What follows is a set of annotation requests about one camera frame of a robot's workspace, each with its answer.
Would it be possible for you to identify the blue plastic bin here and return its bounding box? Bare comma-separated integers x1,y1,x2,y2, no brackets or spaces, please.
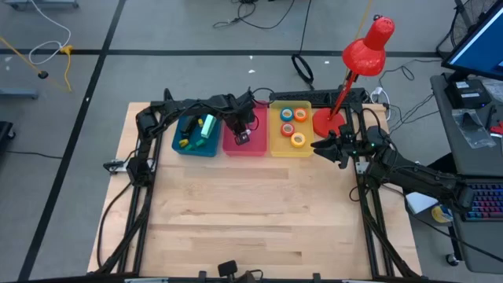
171,102,223,158

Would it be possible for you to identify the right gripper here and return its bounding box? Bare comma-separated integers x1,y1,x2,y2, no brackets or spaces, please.
311,131,370,171

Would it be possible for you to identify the rainbow backlit keyboard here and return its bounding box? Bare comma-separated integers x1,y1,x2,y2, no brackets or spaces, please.
465,182,503,222

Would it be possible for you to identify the yellow rope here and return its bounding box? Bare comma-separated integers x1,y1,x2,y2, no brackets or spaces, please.
0,35,45,75

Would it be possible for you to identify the yellow plastic bin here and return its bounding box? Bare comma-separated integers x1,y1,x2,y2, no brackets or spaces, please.
268,100,315,158

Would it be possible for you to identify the grey computer cart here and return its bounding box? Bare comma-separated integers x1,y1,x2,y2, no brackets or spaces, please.
400,72,503,275

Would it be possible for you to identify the black keyboard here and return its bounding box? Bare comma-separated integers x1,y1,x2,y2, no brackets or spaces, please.
269,88,366,108

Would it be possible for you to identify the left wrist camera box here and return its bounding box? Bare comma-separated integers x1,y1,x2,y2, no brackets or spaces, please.
240,105,257,126

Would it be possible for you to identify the long black cable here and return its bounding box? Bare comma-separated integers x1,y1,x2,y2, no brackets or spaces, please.
213,0,296,31

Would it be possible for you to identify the black caster block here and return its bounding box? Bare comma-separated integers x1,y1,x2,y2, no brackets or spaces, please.
0,120,17,150

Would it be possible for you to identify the clear plastic bag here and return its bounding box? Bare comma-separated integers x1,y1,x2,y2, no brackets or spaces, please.
450,108,497,150

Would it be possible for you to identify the yellow hanging cord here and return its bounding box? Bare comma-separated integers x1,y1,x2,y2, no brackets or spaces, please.
355,0,374,40

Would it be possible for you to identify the coiled black cable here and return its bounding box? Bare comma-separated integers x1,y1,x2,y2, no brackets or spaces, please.
291,53,315,90

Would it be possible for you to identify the yellow plug cable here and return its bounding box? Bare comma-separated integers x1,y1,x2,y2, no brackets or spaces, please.
60,45,75,92

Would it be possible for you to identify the black mini computer box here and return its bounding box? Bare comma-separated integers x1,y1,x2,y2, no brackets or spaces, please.
445,79,492,110

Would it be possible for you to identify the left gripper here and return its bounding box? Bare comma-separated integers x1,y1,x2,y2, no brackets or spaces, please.
224,112,255,147

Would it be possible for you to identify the mint green stapler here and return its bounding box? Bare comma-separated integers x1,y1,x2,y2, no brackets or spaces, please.
200,113,218,139

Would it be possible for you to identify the black cage fan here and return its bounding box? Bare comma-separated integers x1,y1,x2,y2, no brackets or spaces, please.
435,0,501,61

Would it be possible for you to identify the red desk lamp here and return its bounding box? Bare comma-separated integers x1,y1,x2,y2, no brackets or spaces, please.
311,14,396,140

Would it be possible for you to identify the white cardboard box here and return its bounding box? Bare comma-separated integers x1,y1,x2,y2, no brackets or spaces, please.
404,191,439,215

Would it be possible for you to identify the grey metal base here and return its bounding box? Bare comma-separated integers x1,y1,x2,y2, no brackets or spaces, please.
0,86,40,100
3,0,79,11

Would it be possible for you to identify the computer monitor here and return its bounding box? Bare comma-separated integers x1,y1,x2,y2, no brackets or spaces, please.
442,0,503,82

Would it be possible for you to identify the pink plastic bin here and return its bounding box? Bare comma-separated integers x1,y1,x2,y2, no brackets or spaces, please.
222,101,270,157

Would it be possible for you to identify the white cable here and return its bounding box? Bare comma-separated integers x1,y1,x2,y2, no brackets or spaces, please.
29,0,73,66

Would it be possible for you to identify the small black box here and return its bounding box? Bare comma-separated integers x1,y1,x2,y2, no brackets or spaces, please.
217,259,239,278

